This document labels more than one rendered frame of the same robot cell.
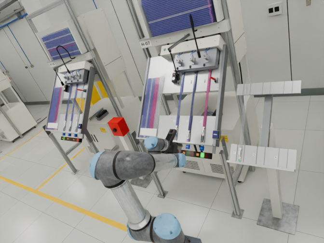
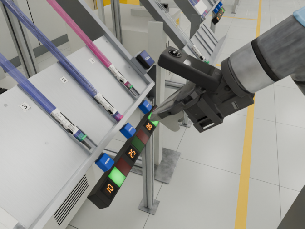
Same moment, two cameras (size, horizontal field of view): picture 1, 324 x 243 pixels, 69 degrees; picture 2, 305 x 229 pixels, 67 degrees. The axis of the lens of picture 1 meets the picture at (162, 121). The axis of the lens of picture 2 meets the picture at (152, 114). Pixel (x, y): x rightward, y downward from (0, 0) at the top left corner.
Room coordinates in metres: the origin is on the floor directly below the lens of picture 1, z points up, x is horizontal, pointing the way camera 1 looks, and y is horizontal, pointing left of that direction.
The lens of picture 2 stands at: (1.45, 0.32, 1.07)
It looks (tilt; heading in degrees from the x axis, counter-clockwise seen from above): 37 degrees down; 250
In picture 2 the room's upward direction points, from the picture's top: straight up
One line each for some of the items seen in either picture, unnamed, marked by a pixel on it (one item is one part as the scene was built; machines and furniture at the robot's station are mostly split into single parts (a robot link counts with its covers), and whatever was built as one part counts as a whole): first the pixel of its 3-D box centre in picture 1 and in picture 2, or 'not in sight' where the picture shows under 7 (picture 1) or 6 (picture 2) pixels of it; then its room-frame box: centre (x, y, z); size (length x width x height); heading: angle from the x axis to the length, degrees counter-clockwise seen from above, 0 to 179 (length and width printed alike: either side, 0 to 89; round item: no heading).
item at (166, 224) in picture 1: (167, 230); not in sight; (0.76, 0.16, 0.72); 0.13 x 0.12 x 0.14; 61
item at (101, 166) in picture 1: (128, 199); not in sight; (0.82, 0.27, 0.92); 0.15 x 0.12 x 0.55; 61
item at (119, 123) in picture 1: (130, 151); not in sight; (2.07, 0.41, 0.39); 0.24 x 0.24 x 0.78; 49
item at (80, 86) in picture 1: (93, 114); not in sight; (2.75, 0.76, 0.66); 1.01 x 0.73 x 1.31; 139
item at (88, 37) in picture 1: (93, 86); not in sight; (2.91, 0.65, 0.95); 1.33 x 0.82 x 1.90; 139
